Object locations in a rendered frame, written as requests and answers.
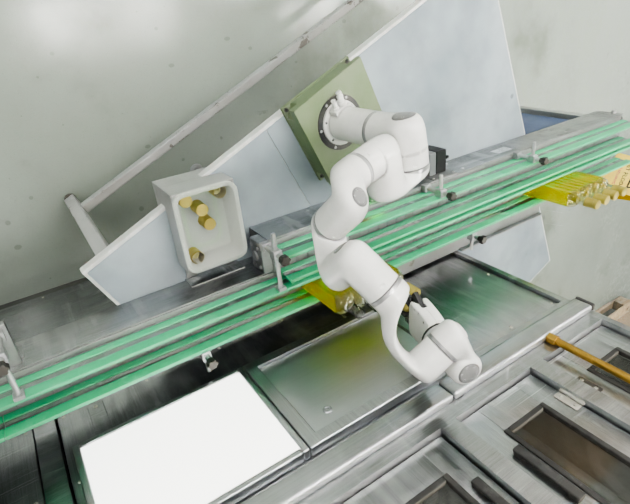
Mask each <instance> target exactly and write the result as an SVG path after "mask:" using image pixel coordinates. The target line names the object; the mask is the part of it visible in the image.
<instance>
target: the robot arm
mask: <svg viewBox="0 0 630 504"><path fill-rule="evenodd" d="M335 94H336V95H337V96H336V98H337V99H338V100H337V101H335V99H332V100H331V103H332V104H331V105H330V106H329V107H328V109H327V110H326V113H325V115H324V119H323V130H324V134H325V136H326V138H327V139H328V140H329V141H330V142H331V143H333V144H336V145H343V144H346V143H348V142H351V143H355V144H359V145H361V146H360V147H358V148H357V149H355V150H354V151H353V152H351V153H350V154H348V155H346V156H345V157H343V158H342V159H341V160H340V161H338V162H337V163H336V164H335V165H334V166H333V167H332V169H331V171H330V183H331V188H332V195H331V197H330V198H329V199H328V200H327V201H326V202H325V203H324V204H323V205H322V206H321V207H320V208H319V209H318V210H317V211H316V212H315V213H314V215H313V217H312V220H311V231H312V237H313V243H314V250H315V256H316V261H317V266H318V270H319V274H320V276H321V278H322V281H323V282H324V283H325V285H326V286H327V287H329V288H330V289H332V290H334V291H343V290H346V289H347V288H349V287H350V286H351V287H352V288H353V289H354V290H355V291H356V292H357V293H359V294H360V295H361V296H362V297H363V298H364V299H365V300H366V301H367V302H368V303H369V304H370V305H371V306H372V307H373V308H374V309H375V310H376V311H377V312H378V313H379V315H380V318H381V329H382V335H383V339H384V342H385V344H386V346H387V348H388V350H389V351H390V353H391V354H392V355H393V357H394V358H395V359H396V360H397V361H398V362H399V363H400V364H401V365H402V366H403V367H404V368H405V369H406V370H407V371H408V372H409V373H410V374H412V375H413V377H415V378H416V379H417V380H418V381H421V382H423V383H430V382H432V381H434V380H435V379H436V378H437V377H439V376H440V375H441V374H442V373H443V372H444V371H445V372H446V374H447V375H448V376H449V377H450V378H451V379H452V380H453V381H454V382H455V383H457V384H468V383H470V382H472V381H474V380H475V379H476V378H477V377H478V376H479V374H480V372H481V370H482V363H481V360H480V358H479V357H478V356H477V355H476V354H475V352H474V350H473V348H472V346H471V344H470V342H469V340H468V338H467V337H468V335H467V333H466V331H465V330H464V329H463V328H462V326H461V325H460V324H458V323H457V322H455V321H453V320H450V319H447V320H444V319H443V317H442V316H441V314H440V313H439V311H438V310H437V309H436V308H435V307H434V305H433V304H432V303H431V302H430V301H429V300H428V299H427V298H423V301H422V298H421V296H420V294H419V292H418V291H417V292H413V294H412V295H411V294H410V293H409V291H410V288H409V285H408V284H407V283H406V282H405V281H404V280H403V279H402V278H401V277H400V276H399V275H398V274H396V273H395V272H394V271H393V270H392V269H391V268H390V267H389V266H388V265H387V264H386V263H385V262H384V260H383V259H382V258H381V257H379V256H378V255H377V254H376V253H375V252H374V251H373V250H372V249H371V248H370V247H369V246H368V245H367V244H366V243H364V242H363V241H360V240H349V241H347V238H346V235H347V234H348V233H349V232H350V231H352V230H353V229H354V228H355V227H356V226H357V225H358V224H360V223H361V222H362V220H363V219H364V218H365V216H366V214H367V211H368V206H369V200H368V195H367V192H368V194H369V196H370V197H371V198H372V199H373V200H374V201H377V202H381V203H385V202H391V201H394V200H397V199H399V198H401V197H402V196H404V195H405V194H406V193H408V192H409V191H410V190H411V189H412V188H413V187H415V186H416V185H417V184H418V183H419V182H420V181H422V180H423V179H424V178H425V177H426V176H427V174H428V173H429V170H430V162H429V153H428V143H427V135H426V128H425V123H424V121H423V119H422V117H421V116H420V115H419V114H418V113H416V112H412V111H410V112H406V111H404V112H383V111H376V110H370V109H363V108H357V107H355V106H354V104H353V103H351V102H350V101H348V100H344V97H343V94H342V92H341V90H338V91H336V93H335ZM366 189H367V191H366ZM414 302H415V303H414ZM405 304H407V306H408V307H409V311H408V312H405V311H403V310H402V309H403V307H404V305H405ZM400 314H401V315H402V316H403V317H406V318H405V321H406V322H407V323H408V324H409V331H410V334H411V335H412V336H413V338H414V339H415V340H416V341H417V342H418V343H419V344H418V345H417V346H416V347H414V348H413V349H412V350H411V351H410V352H407V351H406V350H405V349H404V348H403V347H402V346H401V344H400V343H399V341H398V339H397V335H396V328H397V323H398V320H399V317H400Z"/></svg>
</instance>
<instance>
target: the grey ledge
mask: <svg viewBox="0 0 630 504"><path fill-rule="evenodd" d="M539 206H540V204H538V205H536V206H534V207H531V208H529V209H527V210H525V211H522V212H520V213H518V214H516V215H513V216H511V217H509V218H507V219H504V220H502V221H500V222H497V223H495V224H493V225H491V226H488V227H486V228H484V229H482V230H479V231H477V235H478V236H482V235H484V236H486V238H487V240H489V239H491V238H493V237H495V236H497V235H499V234H502V233H504V232H506V231H508V230H510V229H512V228H515V227H517V226H519V225H521V224H523V223H525V222H528V221H530V220H532V219H534V218H536V217H538V216H541V215H542V213H539ZM469 248H470V240H469V239H467V236H466V237H464V238H461V239H459V240H457V241H455V242H452V243H450V244H448V245H446V246H443V247H441V248H439V249H437V250H434V251H432V252H430V253H428V254H425V255H423V256H421V257H419V258H416V259H414V260H412V261H410V262H407V263H405V264H403V265H401V266H398V267H396V268H397V269H399V270H400V271H401V272H402V274H403V275H405V274H407V273H409V272H411V271H413V270H415V269H418V268H420V267H422V266H424V265H426V264H429V263H431V262H433V261H435V260H437V259H440V258H442V257H444V256H446V255H448V254H450V253H453V252H455V251H457V250H460V251H465V250H467V249H469Z"/></svg>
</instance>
